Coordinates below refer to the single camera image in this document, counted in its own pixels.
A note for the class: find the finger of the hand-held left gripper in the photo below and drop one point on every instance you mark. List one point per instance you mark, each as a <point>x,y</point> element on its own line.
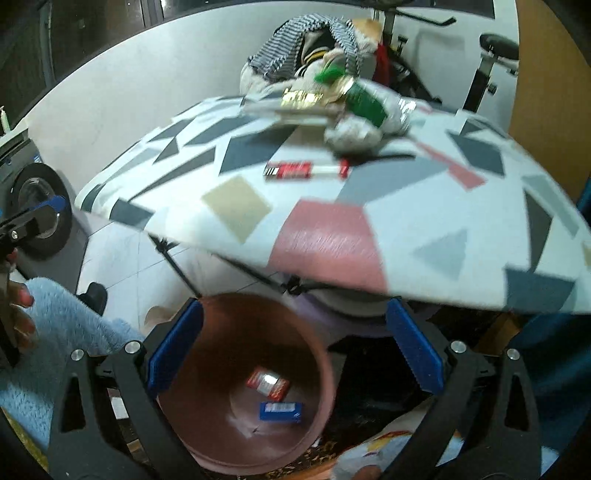
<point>51,204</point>

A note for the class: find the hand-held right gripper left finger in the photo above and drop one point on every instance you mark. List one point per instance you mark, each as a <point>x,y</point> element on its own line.
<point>174,347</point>

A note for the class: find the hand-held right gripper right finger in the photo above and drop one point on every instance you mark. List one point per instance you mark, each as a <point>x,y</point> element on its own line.
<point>415,347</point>

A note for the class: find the brown plastic bin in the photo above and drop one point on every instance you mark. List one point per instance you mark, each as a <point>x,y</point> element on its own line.
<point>221,341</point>

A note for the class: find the red snack packet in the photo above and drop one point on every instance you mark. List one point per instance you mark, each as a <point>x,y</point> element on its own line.
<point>267,383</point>

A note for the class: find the blue snack packet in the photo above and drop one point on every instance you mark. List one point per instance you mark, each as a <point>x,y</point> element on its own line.
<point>280,411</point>

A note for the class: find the red and white wrapper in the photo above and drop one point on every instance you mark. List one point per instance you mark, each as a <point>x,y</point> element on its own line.
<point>295,170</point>

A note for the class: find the person's left forearm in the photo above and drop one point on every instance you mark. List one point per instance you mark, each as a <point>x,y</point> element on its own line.
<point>69,332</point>

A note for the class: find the person's left hand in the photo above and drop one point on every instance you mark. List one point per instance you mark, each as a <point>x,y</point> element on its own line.
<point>22,318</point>

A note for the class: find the grey washing machine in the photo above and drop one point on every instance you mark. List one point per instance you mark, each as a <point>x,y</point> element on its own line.
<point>39,207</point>

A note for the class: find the person's foot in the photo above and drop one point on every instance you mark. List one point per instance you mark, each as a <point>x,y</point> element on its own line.
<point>159,319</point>

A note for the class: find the lilac plastic container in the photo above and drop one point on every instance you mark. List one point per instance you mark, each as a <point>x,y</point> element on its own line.
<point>351,318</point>

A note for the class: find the black caster wheel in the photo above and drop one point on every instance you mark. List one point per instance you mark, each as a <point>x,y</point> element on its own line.
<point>94,297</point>

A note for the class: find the white printed cloth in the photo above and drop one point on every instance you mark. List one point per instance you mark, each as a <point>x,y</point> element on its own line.
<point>392,438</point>

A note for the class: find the white pump bottle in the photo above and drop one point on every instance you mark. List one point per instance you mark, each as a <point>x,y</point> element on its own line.
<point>4,119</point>

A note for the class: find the dark patterned rug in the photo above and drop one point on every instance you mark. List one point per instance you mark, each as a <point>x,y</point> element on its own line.
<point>323,454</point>

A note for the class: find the geometric print ironing board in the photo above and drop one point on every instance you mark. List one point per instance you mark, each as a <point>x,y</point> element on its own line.
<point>323,230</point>

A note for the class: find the striped shirt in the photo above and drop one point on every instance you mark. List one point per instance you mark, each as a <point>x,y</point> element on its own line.
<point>281,44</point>

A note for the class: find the red cloth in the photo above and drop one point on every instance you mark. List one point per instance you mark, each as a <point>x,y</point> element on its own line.
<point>382,64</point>

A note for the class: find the wooden door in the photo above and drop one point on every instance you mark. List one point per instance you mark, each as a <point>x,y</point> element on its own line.
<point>545,92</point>

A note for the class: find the black exercise bike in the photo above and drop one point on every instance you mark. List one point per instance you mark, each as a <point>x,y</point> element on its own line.
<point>485,69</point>

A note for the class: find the dark jacket yellow stripes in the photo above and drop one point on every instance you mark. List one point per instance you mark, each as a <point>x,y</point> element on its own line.
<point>314,48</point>

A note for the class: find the wooden chair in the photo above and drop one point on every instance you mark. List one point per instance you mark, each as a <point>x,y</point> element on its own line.
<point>367,28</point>

